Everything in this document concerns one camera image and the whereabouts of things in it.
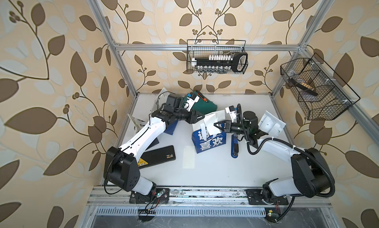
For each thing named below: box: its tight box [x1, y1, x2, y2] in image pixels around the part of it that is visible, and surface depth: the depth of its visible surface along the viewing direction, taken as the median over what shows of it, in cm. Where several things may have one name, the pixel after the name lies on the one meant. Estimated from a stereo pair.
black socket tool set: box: [190, 52, 249, 73], surface depth 86 cm
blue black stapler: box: [230, 133, 239, 159], surface depth 90 cm
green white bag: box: [258, 110, 287, 138], surface depth 81 cm
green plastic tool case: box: [190, 90, 218, 115], surface depth 113 cm
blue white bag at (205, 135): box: [191, 110, 227, 154], surface depth 82 cm
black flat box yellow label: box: [137, 145, 176, 169], surface depth 88 cm
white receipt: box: [182, 145, 195, 169], surface depth 90 cm
